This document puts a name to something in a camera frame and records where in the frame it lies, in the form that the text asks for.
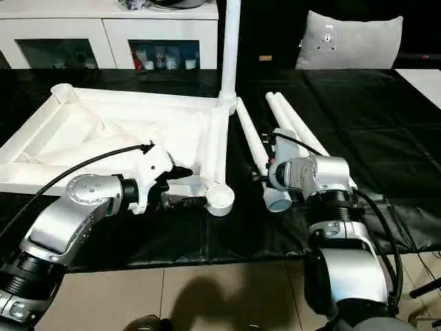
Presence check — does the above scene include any white plastic table leg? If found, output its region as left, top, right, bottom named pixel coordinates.
left=265, top=92, right=304, bottom=139
left=236, top=102, right=293, bottom=213
left=274, top=91, right=331, bottom=157
left=219, top=0, right=242, bottom=117

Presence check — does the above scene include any white plastic table top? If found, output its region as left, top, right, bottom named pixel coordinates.
left=0, top=83, right=242, bottom=219

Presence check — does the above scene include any black sofa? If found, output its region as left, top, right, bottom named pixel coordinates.
left=216, top=0, right=441, bottom=70

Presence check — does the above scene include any black work mat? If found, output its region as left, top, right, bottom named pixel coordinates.
left=0, top=67, right=441, bottom=273

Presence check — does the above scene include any light grey pillow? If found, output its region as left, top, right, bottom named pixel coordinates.
left=295, top=10, right=404, bottom=70

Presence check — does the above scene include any dark robot foot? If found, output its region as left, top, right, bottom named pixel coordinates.
left=125, top=312, right=173, bottom=331

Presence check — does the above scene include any white cabinet with glass doors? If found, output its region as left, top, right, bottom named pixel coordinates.
left=0, top=0, right=220, bottom=70

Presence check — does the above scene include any white flat board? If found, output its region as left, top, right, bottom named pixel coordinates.
left=394, top=68, right=441, bottom=104

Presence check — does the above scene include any dark bag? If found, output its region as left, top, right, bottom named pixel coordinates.
left=151, top=0, right=207, bottom=10

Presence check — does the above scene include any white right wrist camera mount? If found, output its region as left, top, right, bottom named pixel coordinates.
left=268, top=128, right=302, bottom=191

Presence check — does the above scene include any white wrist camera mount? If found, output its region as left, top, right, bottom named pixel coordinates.
left=127, top=143, right=177, bottom=215
left=268, top=128, right=302, bottom=191

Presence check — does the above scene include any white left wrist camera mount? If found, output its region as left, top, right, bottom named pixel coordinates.
left=127, top=143, right=177, bottom=215

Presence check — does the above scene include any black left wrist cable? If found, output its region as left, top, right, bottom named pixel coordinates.
left=0, top=143, right=154, bottom=242

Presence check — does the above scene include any black table frame leg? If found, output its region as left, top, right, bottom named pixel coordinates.
left=409, top=278, right=441, bottom=299

